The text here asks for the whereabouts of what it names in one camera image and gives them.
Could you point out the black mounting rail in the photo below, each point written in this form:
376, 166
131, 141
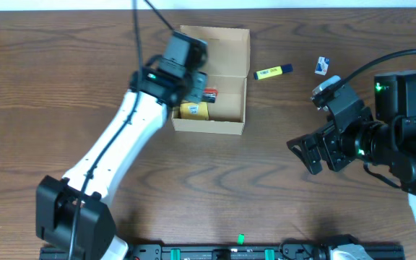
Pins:
335, 247

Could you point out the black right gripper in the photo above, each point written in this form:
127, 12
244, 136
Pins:
329, 146

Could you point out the yellow highlighter with blue cap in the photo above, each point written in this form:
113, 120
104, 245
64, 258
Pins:
272, 72

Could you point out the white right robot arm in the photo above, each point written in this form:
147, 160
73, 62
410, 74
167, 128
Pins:
386, 136

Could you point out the open cardboard box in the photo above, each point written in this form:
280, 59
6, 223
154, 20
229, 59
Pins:
227, 69

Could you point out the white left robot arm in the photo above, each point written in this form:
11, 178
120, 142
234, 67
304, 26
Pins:
73, 213

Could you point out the small white blue eraser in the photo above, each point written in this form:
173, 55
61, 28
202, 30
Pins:
322, 66

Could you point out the red black stapler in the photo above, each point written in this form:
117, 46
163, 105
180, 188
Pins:
209, 95

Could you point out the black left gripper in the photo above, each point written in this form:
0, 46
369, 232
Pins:
197, 88

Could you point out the small green clip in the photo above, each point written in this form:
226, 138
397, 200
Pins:
241, 238

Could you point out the yellow sticky note pad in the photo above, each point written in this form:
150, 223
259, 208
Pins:
194, 111

